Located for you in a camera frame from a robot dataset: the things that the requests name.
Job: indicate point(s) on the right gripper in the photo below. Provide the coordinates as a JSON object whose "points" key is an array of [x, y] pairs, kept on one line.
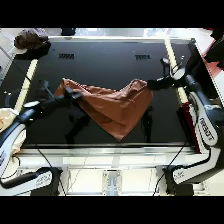
{"points": [[158, 83]]}

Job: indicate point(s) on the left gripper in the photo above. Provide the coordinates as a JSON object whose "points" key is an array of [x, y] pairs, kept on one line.
{"points": [[73, 94]]}

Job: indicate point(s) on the brown shirt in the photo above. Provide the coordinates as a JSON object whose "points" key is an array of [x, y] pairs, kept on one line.
{"points": [[113, 110]]}

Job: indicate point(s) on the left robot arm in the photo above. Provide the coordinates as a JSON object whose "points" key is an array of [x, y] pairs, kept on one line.
{"points": [[16, 128]]}

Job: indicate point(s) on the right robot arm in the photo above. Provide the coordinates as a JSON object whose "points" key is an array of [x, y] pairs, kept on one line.
{"points": [[208, 126]]}

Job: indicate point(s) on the black garment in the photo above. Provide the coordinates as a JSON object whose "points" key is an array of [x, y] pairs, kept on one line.
{"points": [[38, 52], [215, 50]]}

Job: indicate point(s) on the dark brown garment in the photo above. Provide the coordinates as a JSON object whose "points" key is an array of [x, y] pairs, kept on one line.
{"points": [[30, 37]]}

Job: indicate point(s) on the cream garment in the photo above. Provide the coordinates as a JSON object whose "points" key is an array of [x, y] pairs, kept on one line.
{"points": [[6, 118]]}

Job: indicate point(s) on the silver frame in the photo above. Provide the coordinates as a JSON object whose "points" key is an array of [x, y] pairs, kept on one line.
{"points": [[111, 181]]}

